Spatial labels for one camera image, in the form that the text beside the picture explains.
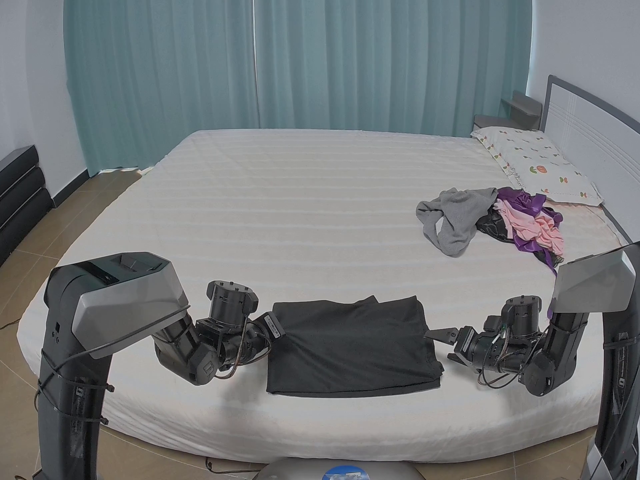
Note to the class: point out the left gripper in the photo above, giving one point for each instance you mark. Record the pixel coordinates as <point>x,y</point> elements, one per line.
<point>262,340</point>

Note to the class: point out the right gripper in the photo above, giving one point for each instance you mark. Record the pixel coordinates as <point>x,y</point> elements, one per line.
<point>475,348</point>

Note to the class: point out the black long-sleeved top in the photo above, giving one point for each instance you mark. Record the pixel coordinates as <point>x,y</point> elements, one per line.
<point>350,348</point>

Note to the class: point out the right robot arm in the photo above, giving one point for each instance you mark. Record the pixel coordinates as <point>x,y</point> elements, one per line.
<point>575,338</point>

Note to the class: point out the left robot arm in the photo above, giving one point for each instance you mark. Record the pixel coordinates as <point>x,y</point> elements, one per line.
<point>120,308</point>

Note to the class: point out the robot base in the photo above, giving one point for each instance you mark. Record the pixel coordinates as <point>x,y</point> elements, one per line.
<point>335,472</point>

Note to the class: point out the bed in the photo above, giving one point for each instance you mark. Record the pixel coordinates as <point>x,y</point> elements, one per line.
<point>300,203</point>

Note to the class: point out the pile of clothes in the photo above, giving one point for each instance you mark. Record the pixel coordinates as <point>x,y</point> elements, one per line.
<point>525,223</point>

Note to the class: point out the grey garment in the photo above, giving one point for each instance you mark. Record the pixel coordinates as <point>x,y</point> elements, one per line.
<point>460,218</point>

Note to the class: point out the white printed pillow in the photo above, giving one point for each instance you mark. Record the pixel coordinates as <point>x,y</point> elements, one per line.
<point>540,163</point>

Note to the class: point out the grey bedside table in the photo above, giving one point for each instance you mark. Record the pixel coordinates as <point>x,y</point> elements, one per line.
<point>515,110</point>

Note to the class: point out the black chest of drawers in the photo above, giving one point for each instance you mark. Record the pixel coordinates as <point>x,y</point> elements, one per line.
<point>20,193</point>

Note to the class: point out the blue-green curtain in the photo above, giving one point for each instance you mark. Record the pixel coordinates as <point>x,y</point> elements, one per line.
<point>160,68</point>
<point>395,48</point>

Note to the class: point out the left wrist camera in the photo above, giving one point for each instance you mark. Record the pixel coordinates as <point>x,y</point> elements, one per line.
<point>251,302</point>

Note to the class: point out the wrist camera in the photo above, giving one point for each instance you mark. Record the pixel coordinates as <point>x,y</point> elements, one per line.
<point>251,302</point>
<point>492,324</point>

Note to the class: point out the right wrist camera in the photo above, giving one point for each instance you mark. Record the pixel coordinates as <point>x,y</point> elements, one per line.
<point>492,324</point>

